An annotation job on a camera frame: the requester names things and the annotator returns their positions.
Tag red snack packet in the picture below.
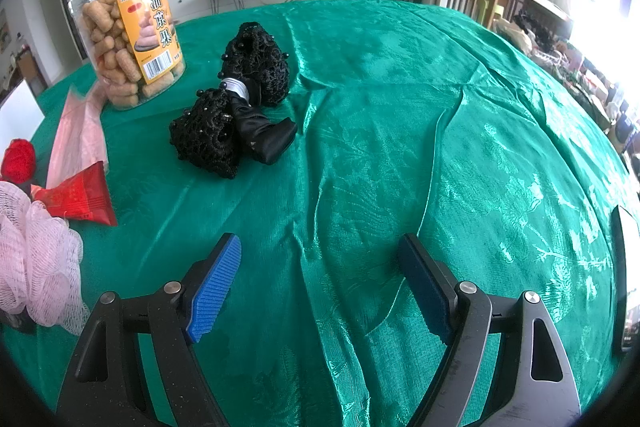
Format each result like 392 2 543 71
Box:
30 160 117 227

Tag black lace hair accessory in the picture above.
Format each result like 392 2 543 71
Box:
169 22 297 179

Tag pink mesh bath sponge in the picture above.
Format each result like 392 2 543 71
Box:
1 181 89 336

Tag pink packaged cloth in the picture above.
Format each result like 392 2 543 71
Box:
46 80 108 188

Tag red yarn ball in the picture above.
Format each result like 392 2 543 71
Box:
1 139 36 184

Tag green satin tablecloth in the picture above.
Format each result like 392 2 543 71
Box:
0 0 637 427

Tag white cardboard storage box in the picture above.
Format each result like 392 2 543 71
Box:
0 80 44 155

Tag clear jar of puffed snacks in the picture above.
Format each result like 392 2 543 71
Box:
66 0 186 109

